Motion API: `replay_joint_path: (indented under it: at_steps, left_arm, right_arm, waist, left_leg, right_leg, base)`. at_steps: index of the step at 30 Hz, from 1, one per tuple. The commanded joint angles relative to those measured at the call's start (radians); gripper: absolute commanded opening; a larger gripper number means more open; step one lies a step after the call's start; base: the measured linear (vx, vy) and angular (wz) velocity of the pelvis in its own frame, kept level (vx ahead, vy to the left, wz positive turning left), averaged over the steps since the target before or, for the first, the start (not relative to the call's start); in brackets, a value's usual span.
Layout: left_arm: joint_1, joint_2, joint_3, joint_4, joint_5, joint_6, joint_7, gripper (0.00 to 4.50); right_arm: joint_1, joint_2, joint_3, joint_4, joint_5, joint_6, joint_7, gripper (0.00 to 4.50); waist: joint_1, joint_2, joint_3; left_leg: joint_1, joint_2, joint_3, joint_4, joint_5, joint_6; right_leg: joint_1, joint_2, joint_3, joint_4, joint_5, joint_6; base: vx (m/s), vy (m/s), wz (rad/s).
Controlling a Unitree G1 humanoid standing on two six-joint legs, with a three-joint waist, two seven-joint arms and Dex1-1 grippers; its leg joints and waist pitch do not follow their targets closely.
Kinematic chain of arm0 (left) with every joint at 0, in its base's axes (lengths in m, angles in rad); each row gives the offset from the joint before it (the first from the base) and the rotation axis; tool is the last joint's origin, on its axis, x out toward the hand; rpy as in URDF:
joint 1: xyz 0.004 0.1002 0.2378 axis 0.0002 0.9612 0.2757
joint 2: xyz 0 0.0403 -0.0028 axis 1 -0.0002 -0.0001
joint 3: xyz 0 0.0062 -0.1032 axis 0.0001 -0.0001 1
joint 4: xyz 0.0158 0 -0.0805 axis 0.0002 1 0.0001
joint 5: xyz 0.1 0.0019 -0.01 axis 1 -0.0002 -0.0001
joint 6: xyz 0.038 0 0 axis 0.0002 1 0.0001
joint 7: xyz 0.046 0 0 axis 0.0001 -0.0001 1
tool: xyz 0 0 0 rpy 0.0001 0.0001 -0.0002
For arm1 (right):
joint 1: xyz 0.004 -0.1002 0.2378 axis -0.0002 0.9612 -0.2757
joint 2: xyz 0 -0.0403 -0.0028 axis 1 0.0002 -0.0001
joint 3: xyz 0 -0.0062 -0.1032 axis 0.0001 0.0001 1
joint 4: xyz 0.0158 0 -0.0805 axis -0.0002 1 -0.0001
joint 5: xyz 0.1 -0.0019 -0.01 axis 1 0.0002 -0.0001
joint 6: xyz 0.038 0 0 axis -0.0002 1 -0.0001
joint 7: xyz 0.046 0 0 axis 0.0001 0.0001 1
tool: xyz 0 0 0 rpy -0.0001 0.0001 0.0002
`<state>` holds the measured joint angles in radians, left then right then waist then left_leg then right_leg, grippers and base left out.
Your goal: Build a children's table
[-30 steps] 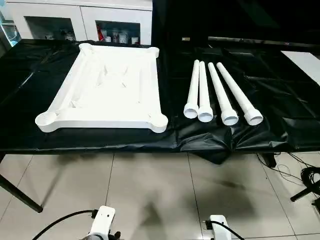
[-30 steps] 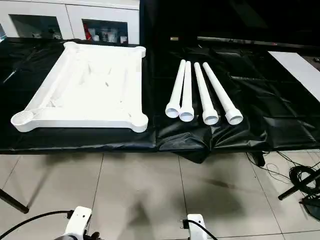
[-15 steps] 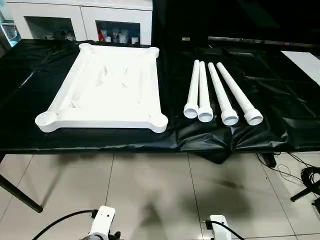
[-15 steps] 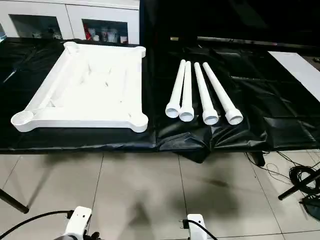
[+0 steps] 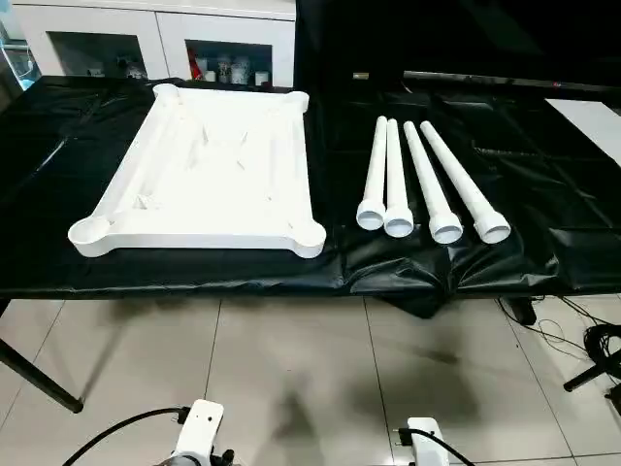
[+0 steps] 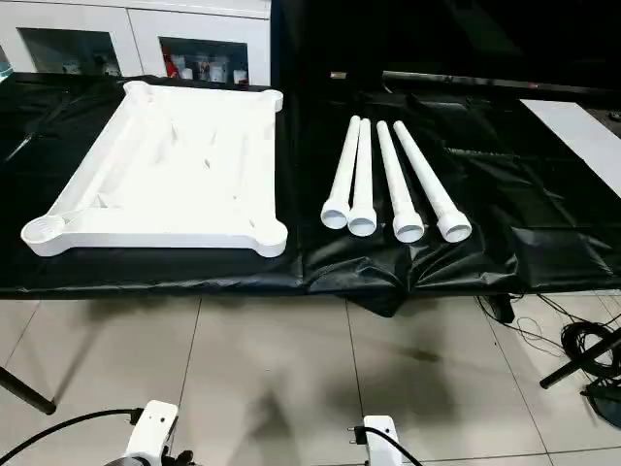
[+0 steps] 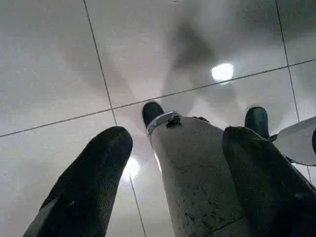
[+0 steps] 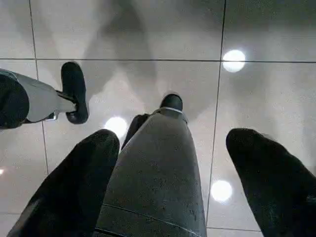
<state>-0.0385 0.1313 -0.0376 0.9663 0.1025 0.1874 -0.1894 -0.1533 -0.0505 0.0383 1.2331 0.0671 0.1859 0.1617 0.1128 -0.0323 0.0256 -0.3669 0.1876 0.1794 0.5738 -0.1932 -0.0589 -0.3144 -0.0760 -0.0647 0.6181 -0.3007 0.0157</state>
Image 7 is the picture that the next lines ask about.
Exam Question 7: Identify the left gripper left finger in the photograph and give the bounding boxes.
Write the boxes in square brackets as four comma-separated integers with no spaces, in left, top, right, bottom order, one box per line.
[22,126,134,237]

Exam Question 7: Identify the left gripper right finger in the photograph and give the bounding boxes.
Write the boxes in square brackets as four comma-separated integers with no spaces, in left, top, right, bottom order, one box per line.
[221,126,316,237]

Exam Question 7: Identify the white robot right leg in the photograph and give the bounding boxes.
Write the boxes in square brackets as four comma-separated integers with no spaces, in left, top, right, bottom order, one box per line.
[271,117,316,166]

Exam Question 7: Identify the black robot right foot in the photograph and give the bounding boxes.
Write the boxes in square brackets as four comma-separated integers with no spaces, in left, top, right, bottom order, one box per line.
[245,106,270,140]

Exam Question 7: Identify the black robot foot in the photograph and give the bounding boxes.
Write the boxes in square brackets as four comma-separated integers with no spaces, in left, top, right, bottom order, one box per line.
[245,106,270,140]
[142,101,165,130]

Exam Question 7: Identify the black robot left foot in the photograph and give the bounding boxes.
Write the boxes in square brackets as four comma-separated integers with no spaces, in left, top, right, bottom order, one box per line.
[142,101,165,130]

